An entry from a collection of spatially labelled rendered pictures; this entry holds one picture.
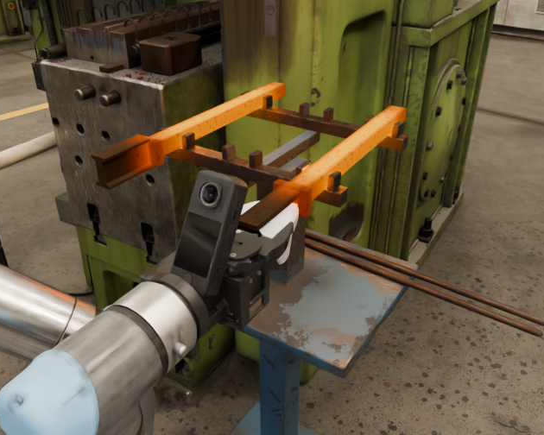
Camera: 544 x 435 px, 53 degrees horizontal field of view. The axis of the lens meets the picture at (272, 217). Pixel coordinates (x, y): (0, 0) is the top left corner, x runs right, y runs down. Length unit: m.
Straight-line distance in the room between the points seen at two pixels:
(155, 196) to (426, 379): 0.98
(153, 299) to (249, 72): 0.87
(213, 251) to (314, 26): 0.75
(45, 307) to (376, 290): 0.56
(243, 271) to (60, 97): 0.97
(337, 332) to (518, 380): 1.08
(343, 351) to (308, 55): 0.64
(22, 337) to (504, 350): 1.60
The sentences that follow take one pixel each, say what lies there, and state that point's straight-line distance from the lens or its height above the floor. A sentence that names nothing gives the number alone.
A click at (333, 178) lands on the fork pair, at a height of 0.95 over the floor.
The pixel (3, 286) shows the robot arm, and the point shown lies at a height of 0.94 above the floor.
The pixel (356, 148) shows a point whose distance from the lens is 0.76.
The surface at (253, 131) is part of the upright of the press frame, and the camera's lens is 1.31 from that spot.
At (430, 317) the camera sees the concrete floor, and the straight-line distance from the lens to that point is 1.98.
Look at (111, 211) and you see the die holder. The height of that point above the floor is 0.55.
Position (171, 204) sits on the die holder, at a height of 0.64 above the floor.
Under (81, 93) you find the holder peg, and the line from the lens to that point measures 1.29.
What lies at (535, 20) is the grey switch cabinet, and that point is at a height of 0.19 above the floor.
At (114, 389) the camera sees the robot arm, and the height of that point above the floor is 0.94.
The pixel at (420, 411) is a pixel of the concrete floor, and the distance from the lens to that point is 1.68.
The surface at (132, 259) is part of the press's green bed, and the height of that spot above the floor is 0.42.
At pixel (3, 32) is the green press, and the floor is 0.10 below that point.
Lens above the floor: 1.25
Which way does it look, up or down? 31 degrees down
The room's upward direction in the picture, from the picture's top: straight up
